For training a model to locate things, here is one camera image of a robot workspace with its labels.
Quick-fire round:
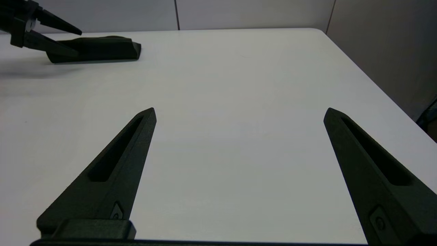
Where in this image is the black metal frame leg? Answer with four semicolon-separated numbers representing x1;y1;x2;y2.
416;97;437;143

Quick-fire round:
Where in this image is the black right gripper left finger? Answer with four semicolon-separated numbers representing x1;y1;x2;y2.
36;107;157;237

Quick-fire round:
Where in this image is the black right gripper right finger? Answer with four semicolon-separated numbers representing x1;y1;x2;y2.
323;107;437;246

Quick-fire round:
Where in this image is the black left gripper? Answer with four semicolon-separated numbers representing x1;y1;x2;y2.
0;0;83;57

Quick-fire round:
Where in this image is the black glasses case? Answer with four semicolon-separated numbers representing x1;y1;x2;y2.
46;36;142;64

